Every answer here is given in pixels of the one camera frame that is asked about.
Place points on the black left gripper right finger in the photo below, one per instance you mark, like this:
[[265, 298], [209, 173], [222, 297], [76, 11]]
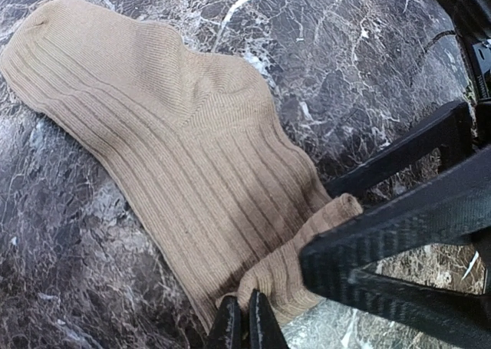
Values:
[[264, 330]]

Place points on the tan plain sock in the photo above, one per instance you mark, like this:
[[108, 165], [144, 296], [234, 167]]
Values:
[[192, 140]]

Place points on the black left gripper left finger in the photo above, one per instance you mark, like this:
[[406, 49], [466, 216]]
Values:
[[226, 330]]

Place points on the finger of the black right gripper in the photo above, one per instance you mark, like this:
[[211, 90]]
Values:
[[421, 259], [448, 129]]

